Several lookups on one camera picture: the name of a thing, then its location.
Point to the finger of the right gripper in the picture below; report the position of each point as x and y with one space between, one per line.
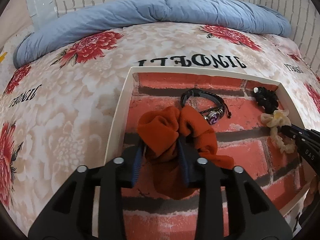
307 142

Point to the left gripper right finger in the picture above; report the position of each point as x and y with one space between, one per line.
231 204

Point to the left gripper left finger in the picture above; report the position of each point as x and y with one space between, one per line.
69 213

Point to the cream scrunchie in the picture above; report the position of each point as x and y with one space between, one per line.
274 121

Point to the black scrunchie with bell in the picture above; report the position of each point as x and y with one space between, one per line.
266 99

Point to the black cord bracelet purple charm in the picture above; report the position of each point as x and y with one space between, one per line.
214 107

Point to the rust orange scrunchie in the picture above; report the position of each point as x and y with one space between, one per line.
165 133

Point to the white tray brick-pattern liner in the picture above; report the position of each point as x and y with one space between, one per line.
284 177

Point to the floral fleece bed blanket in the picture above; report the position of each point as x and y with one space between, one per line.
57 112

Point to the yellow cloth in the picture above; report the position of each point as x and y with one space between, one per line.
2 57

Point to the rolled blue duvet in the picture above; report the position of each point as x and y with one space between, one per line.
73 26

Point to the clear plastic sheet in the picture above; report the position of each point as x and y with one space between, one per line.
42 12

